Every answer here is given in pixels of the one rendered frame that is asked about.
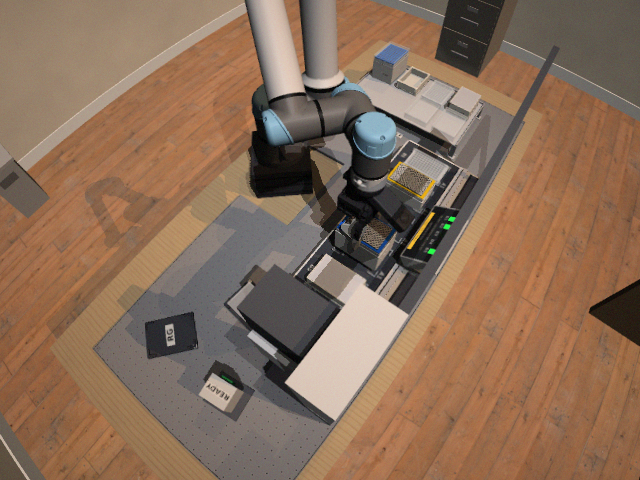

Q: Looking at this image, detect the yellow tip rack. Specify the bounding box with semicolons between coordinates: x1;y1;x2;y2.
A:
386;162;435;211

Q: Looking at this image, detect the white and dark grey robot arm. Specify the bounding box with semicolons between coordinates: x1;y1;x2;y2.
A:
245;0;414;233

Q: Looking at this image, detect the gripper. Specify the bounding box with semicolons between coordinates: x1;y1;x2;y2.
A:
337;166;385;251

